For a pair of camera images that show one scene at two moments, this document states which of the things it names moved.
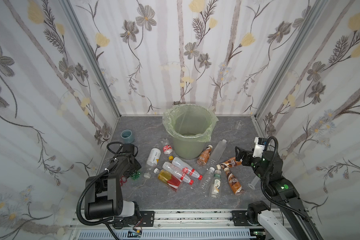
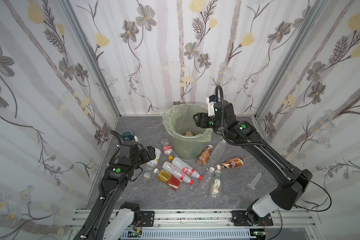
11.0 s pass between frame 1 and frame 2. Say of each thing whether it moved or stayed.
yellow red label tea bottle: stayed
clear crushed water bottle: stayed
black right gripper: moved
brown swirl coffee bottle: stayed
